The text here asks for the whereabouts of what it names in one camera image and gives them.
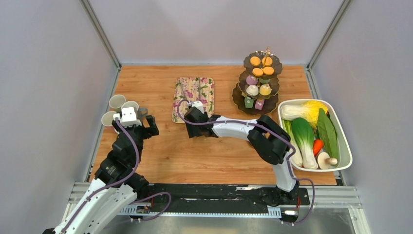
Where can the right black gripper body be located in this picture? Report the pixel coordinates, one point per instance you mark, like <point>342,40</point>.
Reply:
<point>194,130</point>

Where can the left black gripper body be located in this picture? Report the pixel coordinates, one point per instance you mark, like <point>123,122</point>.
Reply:
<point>143,132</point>

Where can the floral rectangular tray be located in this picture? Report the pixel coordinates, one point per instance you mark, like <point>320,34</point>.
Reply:
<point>207,92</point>

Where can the green cake with panda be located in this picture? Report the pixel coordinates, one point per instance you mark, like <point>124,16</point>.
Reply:
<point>248,102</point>

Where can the white round cake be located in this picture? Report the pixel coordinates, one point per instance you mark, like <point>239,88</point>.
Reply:
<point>252,90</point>

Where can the three-tier dark cake stand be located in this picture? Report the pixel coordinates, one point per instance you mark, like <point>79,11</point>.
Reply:
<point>239,93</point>

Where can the purple cake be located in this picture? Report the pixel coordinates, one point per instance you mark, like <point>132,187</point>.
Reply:
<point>251,80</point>

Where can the yellow cupcake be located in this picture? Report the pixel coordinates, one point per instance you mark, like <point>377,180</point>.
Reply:
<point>265,89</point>

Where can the round biscuit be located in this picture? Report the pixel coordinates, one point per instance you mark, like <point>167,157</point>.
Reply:
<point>267,61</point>
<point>258,72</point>
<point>255,61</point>
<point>268,70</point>

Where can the green round cake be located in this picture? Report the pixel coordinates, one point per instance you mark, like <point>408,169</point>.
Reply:
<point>264,81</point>

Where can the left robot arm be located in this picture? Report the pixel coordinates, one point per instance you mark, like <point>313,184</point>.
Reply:
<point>115,185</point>

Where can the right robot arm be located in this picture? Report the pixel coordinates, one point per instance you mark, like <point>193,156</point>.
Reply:
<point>271,142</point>

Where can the cream mug left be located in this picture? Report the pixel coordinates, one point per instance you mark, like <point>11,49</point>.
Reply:
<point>107,118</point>

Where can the cream mug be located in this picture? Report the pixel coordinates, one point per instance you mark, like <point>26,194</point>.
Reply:
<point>107,118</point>
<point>116,102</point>

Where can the cream mug far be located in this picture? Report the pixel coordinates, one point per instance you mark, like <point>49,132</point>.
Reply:
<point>116,102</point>

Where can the green bok choy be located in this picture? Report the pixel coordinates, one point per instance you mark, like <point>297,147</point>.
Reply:
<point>303,135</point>

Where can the napa cabbage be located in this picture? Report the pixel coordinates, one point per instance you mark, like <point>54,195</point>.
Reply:
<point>308,111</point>

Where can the white oval vegetable basin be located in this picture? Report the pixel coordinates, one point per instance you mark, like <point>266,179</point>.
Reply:
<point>317,134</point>

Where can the orange carrot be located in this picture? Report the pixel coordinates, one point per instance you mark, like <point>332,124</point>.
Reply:
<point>317,146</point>

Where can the long dark green leaf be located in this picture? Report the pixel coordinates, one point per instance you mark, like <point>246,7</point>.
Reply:
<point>327,134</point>

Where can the white mushroom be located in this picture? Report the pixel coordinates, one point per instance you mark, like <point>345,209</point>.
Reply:
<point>325,161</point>

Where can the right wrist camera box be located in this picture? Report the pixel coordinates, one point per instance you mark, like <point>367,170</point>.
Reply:
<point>198,105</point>

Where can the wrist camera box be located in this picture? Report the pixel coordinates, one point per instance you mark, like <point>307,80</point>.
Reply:
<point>129,117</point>
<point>198,105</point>

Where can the grey handled mug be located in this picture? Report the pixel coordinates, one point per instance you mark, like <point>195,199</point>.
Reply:
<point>140,112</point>

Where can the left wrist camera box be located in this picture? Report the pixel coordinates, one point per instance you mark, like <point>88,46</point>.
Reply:
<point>129,117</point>

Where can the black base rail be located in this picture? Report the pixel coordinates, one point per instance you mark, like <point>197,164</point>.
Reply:
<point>221,199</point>

